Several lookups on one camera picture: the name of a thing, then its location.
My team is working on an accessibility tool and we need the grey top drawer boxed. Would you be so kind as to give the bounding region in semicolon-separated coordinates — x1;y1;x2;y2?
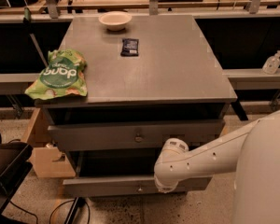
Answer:
48;119;225;151

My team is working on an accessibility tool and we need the clear soap dispenser bottle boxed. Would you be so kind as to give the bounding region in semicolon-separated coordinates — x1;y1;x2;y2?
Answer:
262;50;280;75

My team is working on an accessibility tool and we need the green snack bag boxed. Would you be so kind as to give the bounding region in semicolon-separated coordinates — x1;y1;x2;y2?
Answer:
25;49;87;100

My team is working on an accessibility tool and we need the white bowl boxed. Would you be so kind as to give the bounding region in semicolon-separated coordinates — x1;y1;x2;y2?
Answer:
99;11;132;32

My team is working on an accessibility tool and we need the black floor cable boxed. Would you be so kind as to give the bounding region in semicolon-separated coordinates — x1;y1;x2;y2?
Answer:
8;198;91;224

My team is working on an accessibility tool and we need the dark blue snack packet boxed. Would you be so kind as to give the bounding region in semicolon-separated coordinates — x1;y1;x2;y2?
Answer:
120;38;139;57

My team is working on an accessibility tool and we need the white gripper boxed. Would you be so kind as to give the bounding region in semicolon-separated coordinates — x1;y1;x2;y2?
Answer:
154;175;178;193

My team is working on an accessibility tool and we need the grey drawer cabinet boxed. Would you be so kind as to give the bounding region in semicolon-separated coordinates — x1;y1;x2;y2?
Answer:
34;14;238;199

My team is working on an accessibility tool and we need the grey drawer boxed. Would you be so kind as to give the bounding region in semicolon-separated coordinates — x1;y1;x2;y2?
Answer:
62;147;213;199
48;119;225;151

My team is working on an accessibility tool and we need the wooden box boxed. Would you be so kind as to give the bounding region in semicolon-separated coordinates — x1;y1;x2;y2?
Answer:
21;108;76;178

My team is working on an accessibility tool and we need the black tray stand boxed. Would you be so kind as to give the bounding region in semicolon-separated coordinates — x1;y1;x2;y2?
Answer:
0;142;33;220

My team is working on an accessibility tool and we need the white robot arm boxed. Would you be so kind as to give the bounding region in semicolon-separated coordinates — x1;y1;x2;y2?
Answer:
154;110;280;224

